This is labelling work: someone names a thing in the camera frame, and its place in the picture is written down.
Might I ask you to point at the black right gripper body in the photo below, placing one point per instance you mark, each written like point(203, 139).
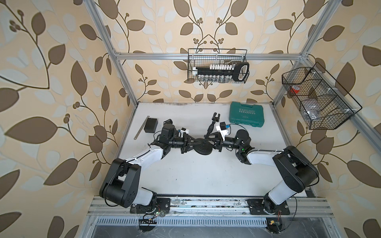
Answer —
point(220, 145)

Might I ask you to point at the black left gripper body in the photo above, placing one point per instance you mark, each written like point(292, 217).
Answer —
point(183, 149)

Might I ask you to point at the black microphone stand pole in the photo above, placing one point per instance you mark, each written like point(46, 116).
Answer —
point(168, 122)

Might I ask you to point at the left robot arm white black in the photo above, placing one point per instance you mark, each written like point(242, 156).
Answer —
point(121, 186)

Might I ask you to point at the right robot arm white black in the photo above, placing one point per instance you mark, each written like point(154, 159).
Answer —
point(296, 170)

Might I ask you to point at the small black box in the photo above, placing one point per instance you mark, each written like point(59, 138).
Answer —
point(151, 125)

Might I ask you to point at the green plastic tool case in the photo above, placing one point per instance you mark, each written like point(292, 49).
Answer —
point(245, 114)

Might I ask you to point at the red item in basket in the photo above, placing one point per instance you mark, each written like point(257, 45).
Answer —
point(295, 89)

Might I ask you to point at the plastic bag in basket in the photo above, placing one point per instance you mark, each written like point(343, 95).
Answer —
point(311, 109)

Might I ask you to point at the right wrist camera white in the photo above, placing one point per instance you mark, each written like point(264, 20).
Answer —
point(223, 129)

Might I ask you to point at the socket set rail black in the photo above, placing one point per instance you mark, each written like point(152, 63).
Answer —
point(237, 72)

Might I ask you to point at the black wire basket back wall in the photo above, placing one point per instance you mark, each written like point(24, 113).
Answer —
point(205, 57)

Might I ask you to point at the black wire basket wall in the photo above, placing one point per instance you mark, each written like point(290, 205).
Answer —
point(336, 103)
point(205, 57)

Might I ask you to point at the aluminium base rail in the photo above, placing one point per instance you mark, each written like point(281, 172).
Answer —
point(191, 211)

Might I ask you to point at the black wire basket right wall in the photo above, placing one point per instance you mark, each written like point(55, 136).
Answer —
point(336, 103)

